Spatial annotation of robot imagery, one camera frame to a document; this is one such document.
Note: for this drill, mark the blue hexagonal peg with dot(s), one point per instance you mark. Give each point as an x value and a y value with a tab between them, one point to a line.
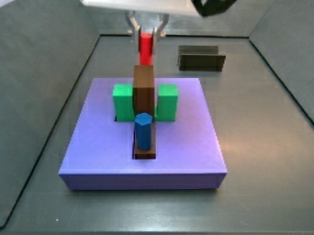
143	127

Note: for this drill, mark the brown L-shaped block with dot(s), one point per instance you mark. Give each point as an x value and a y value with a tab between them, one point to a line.
143	102

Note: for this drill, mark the purple base board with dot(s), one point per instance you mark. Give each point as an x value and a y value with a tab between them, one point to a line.
99	163

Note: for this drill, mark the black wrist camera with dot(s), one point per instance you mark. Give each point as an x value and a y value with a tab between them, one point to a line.
212	7

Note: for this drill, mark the green block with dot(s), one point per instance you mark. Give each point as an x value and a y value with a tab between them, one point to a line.
168	97

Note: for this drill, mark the red peg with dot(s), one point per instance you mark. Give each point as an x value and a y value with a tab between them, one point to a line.
146	49

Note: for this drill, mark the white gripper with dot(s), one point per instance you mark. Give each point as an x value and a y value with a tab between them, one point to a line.
178	7

